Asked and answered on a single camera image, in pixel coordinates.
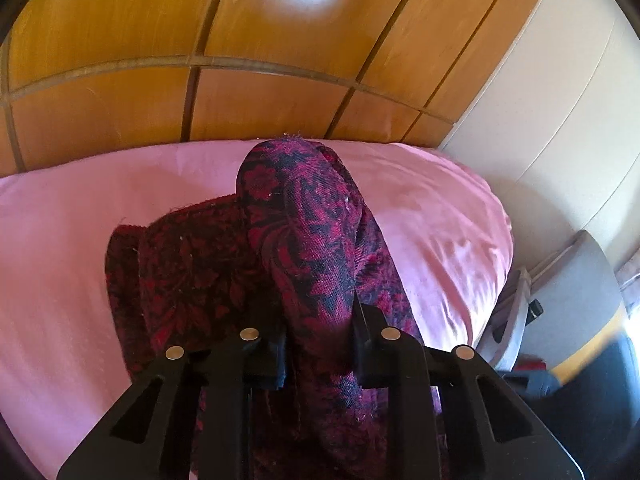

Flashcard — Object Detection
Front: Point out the pink bed sheet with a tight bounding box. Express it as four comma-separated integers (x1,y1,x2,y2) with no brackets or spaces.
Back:
0,139,516,480

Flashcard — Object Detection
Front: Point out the wooden panelled headboard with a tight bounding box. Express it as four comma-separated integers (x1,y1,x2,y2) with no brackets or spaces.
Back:
0,0,561,178

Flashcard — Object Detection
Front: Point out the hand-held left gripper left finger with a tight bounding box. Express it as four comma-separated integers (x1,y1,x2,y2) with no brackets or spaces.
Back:
56,305,288,480

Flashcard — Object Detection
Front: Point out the red floral knit top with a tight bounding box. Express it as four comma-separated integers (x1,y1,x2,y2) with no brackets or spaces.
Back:
104,135,451,480

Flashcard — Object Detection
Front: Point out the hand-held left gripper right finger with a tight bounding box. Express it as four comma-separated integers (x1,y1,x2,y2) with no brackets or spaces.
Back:
350,304,583,480

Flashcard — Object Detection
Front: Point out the grey office chair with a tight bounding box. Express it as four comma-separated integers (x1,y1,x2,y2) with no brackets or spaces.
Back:
475,230,626,386

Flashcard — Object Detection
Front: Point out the red cloth item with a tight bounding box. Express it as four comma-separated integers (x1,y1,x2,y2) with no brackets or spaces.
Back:
514,357,553,377

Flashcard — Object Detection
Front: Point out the white wardrobe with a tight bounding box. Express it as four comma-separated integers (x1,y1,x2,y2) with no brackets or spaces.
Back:
440,0,640,271

